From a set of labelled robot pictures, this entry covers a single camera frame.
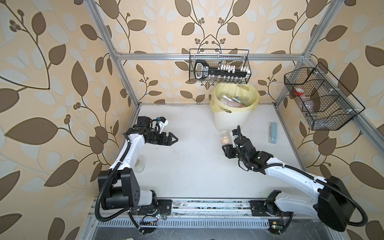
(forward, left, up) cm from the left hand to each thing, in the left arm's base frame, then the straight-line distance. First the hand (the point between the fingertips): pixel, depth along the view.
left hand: (171, 138), depth 82 cm
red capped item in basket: (+21, -70, +18) cm, 75 cm away
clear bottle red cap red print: (+23, -35, +7) cm, 42 cm away
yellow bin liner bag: (+34, -43, +7) cm, 55 cm away
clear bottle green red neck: (+26, -43, +6) cm, 51 cm away
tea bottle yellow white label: (+3, -30, -1) cm, 31 cm away
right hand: (-3, -31, -4) cm, 32 cm away
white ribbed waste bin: (+13, -33, 0) cm, 35 cm away
